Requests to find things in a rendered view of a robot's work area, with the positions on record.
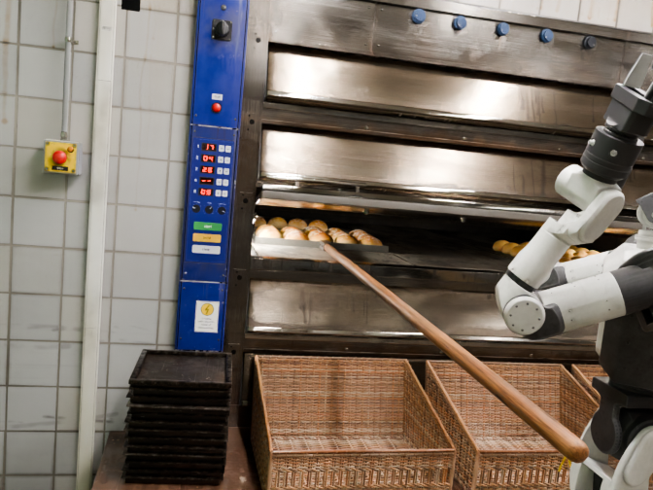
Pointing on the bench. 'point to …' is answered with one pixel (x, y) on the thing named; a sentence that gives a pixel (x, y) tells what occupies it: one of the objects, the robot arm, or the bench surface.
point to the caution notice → (206, 316)
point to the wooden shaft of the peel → (509, 396)
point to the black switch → (222, 29)
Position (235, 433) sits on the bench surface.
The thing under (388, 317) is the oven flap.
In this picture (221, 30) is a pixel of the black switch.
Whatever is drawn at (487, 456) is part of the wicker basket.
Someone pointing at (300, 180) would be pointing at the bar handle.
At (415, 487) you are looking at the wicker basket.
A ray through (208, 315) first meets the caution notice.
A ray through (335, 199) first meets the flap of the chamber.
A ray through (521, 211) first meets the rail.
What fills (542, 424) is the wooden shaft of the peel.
